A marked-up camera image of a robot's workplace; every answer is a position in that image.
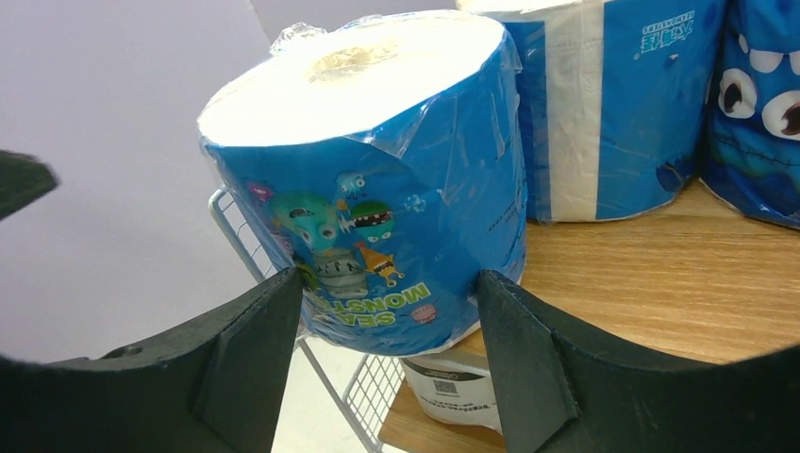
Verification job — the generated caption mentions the brown roll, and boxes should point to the brown roll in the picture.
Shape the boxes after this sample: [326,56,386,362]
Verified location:
[400,349,502,432]

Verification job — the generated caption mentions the blue roll edge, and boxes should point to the blue roll edge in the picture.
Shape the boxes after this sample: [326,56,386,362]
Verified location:
[197,9,527,357]

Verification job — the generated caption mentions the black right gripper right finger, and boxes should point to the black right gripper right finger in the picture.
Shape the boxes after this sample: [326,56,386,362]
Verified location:
[477,271,799,452]

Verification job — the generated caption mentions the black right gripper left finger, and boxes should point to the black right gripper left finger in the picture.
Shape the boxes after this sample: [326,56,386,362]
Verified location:
[1,269,303,452]

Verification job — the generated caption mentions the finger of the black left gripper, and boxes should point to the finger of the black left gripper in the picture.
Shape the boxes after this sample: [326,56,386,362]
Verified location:
[1,149,59,220]

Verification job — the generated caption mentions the blue white roll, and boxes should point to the blue white roll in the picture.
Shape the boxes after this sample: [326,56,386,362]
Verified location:
[700,0,799,228]
[457,0,726,223]

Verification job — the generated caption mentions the white wire wooden shelf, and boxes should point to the white wire wooden shelf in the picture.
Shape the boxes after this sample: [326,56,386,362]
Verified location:
[207,177,800,453]

